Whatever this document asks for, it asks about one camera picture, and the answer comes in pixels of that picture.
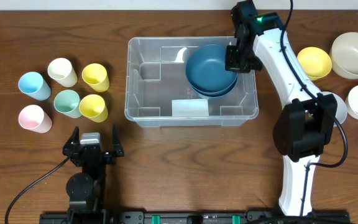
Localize lower yellow cup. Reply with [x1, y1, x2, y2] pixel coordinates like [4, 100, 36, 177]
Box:
[79, 94, 108, 123]

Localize large beige bowl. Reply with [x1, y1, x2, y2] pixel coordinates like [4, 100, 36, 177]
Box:
[329, 32, 358, 80]

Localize dark blue bowl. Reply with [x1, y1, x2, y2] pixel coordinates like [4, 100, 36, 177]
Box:
[191, 76, 238, 100]
[185, 44, 238, 93]

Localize upper yellow cup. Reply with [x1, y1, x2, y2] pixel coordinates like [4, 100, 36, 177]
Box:
[81, 63, 109, 92]

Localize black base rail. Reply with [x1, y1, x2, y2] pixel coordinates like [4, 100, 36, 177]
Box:
[39, 210, 351, 224]

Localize clear plastic storage container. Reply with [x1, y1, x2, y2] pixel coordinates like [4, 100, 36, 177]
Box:
[124, 36, 259, 128]

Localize pink cup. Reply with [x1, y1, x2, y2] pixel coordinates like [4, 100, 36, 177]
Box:
[18, 105, 52, 133]

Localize yellow bowl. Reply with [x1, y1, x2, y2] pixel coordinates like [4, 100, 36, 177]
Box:
[297, 47, 332, 81]

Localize light blue cup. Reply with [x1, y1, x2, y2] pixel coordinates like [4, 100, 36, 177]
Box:
[18, 72, 51, 101]

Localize light grey bowl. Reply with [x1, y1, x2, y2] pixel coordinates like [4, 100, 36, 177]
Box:
[321, 91, 347, 124]

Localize yellow cup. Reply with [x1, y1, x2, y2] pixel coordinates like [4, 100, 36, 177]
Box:
[81, 63, 109, 92]
[79, 94, 108, 123]

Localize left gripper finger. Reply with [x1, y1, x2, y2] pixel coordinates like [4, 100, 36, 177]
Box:
[63, 126, 80, 149]
[112, 124, 123, 152]

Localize cream white cup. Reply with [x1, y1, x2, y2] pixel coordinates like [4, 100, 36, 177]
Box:
[47, 58, 78, 88]

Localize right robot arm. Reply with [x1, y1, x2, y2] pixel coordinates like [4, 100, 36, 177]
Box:
[225, 1, 337, 216]

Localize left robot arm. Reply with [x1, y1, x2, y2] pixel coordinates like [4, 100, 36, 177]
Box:
[62, 126, 124, 213]

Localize mint green cup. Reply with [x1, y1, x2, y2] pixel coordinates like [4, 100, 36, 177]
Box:
[53, 90, 81, 118]

